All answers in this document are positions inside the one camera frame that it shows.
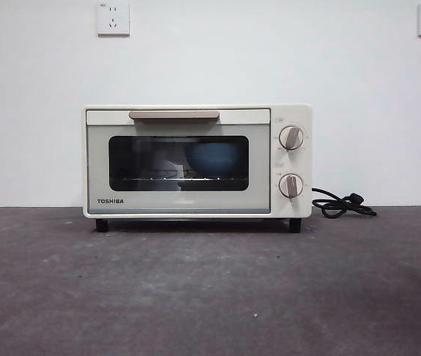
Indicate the beige oven knob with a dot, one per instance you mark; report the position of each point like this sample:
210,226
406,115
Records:
292,137
291,185

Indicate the blue bowl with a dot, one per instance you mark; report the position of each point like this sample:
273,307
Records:
212,159

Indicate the cream toaster oven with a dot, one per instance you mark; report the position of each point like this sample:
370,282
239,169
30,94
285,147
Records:
292,111

